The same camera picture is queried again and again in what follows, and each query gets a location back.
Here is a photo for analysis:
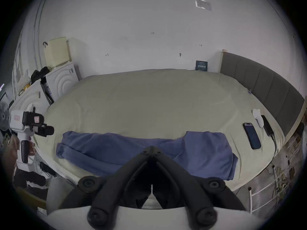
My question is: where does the person's left hand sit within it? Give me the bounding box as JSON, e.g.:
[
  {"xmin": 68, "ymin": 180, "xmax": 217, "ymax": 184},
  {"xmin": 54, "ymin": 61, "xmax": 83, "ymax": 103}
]
[{"xmin": 3, "ymin": 138, "xmax": 37, "ymax": 168}]

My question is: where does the dark smartphone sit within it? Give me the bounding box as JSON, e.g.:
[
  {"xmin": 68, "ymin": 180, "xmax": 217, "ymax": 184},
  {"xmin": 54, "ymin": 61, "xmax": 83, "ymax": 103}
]
[{"xmin": 243, "ymin": 122, "xmax": 262, "ymax": 150}]

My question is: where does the grey padded headboard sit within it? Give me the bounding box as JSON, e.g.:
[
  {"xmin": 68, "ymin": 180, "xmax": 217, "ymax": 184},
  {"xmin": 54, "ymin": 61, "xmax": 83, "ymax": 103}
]
[{"xmin": 219, "ymin": 52, "xmax": 305, "ymax": 137}]

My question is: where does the bed with beige sheet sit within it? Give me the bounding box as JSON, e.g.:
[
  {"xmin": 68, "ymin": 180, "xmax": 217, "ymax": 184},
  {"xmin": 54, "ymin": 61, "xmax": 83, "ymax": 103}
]
[{"xmin": 32, "ymin": 69, "xmax": 287, "ymax": 192}]

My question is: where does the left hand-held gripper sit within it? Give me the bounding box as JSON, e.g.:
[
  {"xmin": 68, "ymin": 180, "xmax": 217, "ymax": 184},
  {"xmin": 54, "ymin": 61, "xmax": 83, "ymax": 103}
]
[{"xmin": 9, "ymin": 107, "xmax": 55, "ymax": 172}]

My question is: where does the pale yellow foam pad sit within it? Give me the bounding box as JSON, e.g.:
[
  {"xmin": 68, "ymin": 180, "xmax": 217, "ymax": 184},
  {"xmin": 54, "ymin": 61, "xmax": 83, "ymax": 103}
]
[{"xmin": 43, "ymin": 37, "xmax": 72, "ymax": 69}]

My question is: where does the black power bank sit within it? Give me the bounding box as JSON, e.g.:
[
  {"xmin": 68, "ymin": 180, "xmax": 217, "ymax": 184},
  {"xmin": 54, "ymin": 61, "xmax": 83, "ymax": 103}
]
[{"xmin": 260, "ymin": 115, "xmax": 274, "ymax": 137}]

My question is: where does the black bag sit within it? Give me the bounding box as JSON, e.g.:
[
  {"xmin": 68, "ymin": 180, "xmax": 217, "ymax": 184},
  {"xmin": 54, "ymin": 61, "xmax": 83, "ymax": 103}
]
[{"xmin": 30, "ymin": 66, "xmax": 53, "ymax": 84}]

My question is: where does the dark blue card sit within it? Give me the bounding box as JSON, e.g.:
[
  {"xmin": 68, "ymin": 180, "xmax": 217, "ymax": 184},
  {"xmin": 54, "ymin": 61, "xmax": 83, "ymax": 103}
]
[{"xmin": 195, "ymin": 60, "xmax": 208, "ymax": 71}]

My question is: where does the black cable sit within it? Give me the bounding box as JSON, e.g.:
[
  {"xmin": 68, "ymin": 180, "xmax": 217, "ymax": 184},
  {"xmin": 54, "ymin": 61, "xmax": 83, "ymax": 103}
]
[{"xmin": 271, "ymin": 134, "xmax": 278, "ymax": 163}]

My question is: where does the small white case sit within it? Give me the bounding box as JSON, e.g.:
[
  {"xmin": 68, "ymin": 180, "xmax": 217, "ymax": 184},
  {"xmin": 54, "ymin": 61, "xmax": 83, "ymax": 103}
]
[{"xmin": 252, "ymin": 108, "xmax": 264, "ymax": 128}]

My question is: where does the white washing machine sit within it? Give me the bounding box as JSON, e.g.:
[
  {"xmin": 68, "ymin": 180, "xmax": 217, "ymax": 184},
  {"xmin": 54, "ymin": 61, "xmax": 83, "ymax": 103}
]
[
  {"xmin": 9, "ymin": 80, "xmax": 54, "ymax": 119},
  {"xmin": 40, "ymin": 61, "xmax": 82, "ymax": 105}
]

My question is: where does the blue shirt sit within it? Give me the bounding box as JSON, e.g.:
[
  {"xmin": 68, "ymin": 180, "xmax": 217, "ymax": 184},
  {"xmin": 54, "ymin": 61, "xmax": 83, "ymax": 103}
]
[{"xmin": 56, "ymin": 130, "xmax": 238, "ymax": 181}]

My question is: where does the white metal rack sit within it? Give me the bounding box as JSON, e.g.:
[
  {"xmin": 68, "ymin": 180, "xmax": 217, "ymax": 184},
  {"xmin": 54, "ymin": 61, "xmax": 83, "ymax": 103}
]
[{"xmin": 248, "ymin": 128, "xmax": 305, "ymax": 214}]

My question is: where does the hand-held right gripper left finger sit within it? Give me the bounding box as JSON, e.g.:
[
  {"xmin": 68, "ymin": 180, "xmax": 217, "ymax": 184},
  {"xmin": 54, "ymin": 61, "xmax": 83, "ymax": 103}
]
[{"xmin": 60, "ymin": 146, "xmax": 154, "ymax": 227}]

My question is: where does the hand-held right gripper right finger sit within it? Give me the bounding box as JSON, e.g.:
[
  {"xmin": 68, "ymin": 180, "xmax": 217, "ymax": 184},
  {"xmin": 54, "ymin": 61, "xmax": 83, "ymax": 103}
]
[{"xmin": 149, "ymin": 146, "xmax": 247, "ymax": 227}]

